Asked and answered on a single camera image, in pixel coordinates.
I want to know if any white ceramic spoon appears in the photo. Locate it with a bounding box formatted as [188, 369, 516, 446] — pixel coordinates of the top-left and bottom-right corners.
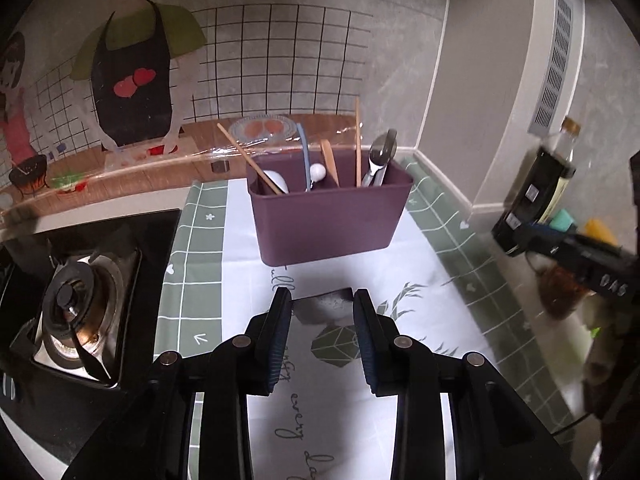
[259, 169, 291, 196]

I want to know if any dark sauce bottle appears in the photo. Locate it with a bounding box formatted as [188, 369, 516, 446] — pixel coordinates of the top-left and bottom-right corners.
[491, 116, 582, 257]

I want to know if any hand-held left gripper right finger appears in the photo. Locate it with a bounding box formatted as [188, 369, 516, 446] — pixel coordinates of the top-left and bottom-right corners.
[352, 289, 581, 480]

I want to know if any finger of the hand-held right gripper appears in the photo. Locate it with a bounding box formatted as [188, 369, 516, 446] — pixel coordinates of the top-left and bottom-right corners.
[514, 224, 577, 267]

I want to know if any wooden chopstick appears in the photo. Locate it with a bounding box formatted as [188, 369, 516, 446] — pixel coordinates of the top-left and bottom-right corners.
[216, 122, 282, 196]
[354, 96, 363, 187]

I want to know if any metal spoon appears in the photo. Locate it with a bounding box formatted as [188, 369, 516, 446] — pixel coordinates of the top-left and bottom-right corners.
[375, 128, 399, 186]
[361, 135, 393, 187]

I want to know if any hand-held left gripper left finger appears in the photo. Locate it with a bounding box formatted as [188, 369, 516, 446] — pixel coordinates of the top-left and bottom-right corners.
[62, 289, 293, 480]

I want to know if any gas stove burner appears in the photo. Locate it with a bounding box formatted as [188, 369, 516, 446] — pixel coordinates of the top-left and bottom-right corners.
[0, 207, 183, 411]

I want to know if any wall vent grille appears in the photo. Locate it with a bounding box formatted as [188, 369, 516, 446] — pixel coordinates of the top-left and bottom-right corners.
[529, 0, 576, 136]

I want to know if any blue-handled utensil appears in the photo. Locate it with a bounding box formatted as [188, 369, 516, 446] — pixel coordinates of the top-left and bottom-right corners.
[296, 123, 314, 192]

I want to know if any purple utensil container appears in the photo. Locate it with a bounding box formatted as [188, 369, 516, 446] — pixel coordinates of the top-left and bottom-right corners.
[246, 152, 414, 267]

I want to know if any yellow sponge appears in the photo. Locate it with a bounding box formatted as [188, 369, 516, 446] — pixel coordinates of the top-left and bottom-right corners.
[582, 217, 620, 247]

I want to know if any green and white table mat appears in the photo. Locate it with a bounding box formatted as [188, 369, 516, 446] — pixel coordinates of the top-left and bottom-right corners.
[152, 155, 583, 480]

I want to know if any wooden spoon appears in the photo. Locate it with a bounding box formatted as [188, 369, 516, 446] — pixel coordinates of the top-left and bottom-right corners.
[319, 138, 341, 189]

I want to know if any cartoon wall poster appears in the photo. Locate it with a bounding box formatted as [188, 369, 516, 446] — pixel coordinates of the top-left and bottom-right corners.
[0, 0, 377, 221]

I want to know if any teal sponge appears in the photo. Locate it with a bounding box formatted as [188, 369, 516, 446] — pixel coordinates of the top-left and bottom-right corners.
[549, 209, 577, 234]

